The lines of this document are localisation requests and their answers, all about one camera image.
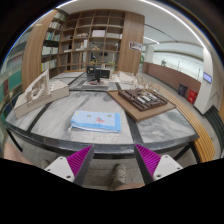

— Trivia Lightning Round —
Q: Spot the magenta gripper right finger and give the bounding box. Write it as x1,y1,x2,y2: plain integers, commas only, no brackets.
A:
133,143,184,185

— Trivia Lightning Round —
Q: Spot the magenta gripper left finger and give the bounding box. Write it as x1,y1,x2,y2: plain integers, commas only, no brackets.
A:
44,144,95,187

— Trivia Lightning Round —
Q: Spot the light blue folded towel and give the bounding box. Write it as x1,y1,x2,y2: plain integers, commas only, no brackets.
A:
71,110,121,133

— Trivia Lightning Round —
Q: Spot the grey shoe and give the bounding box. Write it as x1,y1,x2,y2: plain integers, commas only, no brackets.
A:
111,164,126,190

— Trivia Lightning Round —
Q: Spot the brown wooden model base board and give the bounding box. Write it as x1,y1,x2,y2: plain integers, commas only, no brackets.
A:
108,88,175,122

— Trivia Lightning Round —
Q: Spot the wooden slatted bench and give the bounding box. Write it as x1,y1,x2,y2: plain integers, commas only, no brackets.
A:
154,84,215,162

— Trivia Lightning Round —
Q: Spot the dark brown building model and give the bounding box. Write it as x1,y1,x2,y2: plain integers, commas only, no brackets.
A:
118,88,168,111

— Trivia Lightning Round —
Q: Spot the dark bin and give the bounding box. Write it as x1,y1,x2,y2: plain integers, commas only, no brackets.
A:
178,84,188,97

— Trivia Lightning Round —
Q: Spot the red bin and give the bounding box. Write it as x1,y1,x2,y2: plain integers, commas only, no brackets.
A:
187,89,198,104

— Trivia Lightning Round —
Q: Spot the white architectural model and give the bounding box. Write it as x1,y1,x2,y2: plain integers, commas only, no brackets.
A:
14,70,69,118

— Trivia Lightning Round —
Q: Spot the white small model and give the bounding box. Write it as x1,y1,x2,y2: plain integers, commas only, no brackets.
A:
117,71,134,83

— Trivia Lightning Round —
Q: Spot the black box model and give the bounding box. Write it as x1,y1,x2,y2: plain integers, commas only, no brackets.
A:
87,66,100,81

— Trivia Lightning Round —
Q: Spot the large wooden bookshelf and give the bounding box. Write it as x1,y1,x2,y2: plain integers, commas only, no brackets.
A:
21,9,145,88

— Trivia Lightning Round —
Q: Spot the wall screen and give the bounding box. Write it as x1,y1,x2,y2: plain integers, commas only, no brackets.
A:
203,72,212,84

